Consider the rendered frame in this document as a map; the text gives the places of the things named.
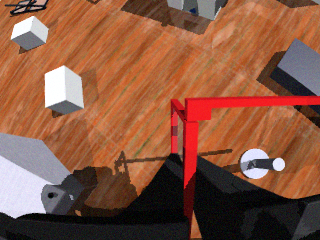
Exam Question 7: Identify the red glasses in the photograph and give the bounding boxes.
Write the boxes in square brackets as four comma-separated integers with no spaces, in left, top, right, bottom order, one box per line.
[171,96,320,240]

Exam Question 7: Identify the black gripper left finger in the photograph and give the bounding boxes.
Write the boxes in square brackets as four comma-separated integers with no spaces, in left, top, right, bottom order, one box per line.
[5,153,189,240]

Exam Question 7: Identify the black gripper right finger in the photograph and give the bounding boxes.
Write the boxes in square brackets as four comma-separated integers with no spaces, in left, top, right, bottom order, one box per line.
[192,156,320,240]

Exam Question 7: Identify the black glasses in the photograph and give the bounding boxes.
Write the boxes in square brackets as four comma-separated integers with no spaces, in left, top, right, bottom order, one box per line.
[5,0,49,15]

